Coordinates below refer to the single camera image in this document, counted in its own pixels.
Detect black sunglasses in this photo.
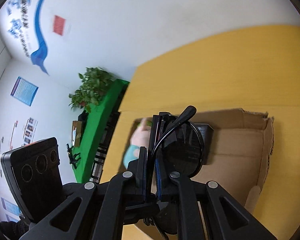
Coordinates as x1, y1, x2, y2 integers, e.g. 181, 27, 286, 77
148, 106, 205, 178

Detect black charger box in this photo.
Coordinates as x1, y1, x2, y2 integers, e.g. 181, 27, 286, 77
194, 124, 213, 165

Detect pink pig plush toy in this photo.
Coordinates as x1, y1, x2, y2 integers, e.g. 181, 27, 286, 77
123, 118, 151, 169

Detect cardboard box tray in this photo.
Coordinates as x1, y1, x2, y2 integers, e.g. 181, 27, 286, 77
115, 108, 275, 240

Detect green covered side table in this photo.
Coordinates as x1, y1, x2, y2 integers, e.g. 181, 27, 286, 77
72, 79, 129, 183

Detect potted green plant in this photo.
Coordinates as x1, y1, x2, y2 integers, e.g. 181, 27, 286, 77
69, 67, 116, 113

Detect blue framed wall poster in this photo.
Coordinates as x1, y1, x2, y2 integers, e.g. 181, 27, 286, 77
10, 76, 39, 106

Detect red wall notice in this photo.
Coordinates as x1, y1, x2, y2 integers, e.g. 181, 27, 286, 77
53, 15, 66, 36

